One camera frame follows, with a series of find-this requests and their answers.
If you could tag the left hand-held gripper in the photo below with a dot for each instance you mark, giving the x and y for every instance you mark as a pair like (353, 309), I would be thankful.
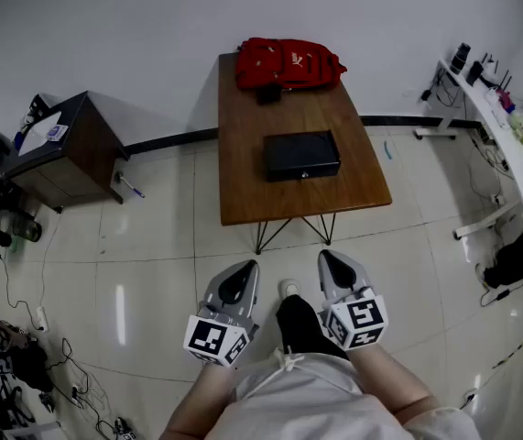
(215, 337)

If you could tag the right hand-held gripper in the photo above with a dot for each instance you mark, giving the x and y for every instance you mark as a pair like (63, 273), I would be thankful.
(362, 319)

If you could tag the person's left forearm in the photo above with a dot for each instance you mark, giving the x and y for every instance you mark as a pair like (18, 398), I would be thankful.
(197, 406)

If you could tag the person's right forearm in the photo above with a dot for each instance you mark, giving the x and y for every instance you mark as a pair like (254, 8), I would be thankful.
(389, 378)

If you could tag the black metal cash box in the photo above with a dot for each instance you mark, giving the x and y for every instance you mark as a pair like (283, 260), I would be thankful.
(300, 147)

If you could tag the person's white shoe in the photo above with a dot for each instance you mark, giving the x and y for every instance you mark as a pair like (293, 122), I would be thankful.
(288, 287)

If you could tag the person's black trouser leg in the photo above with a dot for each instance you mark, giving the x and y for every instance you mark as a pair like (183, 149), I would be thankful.
(302, 328)

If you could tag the wooden table with metal legs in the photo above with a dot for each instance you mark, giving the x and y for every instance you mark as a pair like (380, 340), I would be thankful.
(242, 163)

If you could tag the person's white shirt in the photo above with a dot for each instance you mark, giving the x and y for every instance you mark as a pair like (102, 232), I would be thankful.
(307, 406)

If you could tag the teal strip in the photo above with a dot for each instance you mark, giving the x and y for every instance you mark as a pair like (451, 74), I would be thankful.
(387, 150)

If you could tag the white and blue brush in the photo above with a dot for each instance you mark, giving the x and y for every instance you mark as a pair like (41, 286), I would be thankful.
(128, 185)

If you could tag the black power adapter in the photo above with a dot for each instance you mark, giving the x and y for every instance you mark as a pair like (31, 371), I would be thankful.
(502, 295)

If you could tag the yellow and black tape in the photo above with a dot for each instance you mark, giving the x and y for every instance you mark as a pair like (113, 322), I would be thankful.
(517, 346)

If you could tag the small black pouch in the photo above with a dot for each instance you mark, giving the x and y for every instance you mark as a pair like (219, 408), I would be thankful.
(268, 94)

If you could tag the dark wooden side cabinet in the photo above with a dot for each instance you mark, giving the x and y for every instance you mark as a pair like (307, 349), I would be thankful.
(87, 154)

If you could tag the white power strip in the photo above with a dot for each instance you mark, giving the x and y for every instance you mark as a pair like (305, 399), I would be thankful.
(42, 319)

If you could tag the white desk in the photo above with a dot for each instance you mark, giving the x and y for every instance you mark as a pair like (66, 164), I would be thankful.
(513, 154)

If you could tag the green bottle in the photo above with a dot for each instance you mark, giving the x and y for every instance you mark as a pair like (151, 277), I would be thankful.
(27, 229)

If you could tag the red backpack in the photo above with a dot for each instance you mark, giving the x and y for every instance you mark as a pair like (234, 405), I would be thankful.
(288, 64)

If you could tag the small blue and white box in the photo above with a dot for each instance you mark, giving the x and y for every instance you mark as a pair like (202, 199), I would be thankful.
(57, 133)

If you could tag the pink object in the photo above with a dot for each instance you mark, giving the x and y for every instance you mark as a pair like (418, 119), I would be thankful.
(506, 100)

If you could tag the black upright device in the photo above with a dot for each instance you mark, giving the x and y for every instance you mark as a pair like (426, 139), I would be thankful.
(474, 73)

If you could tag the white board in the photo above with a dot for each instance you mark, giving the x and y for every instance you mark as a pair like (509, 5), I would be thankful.
(36, 138)

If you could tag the black router with antennas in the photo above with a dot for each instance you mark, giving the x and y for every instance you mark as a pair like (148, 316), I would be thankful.
(494, 80)

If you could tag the black cylinder speaker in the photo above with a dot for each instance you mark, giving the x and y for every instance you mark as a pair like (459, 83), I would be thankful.
(460, 58)

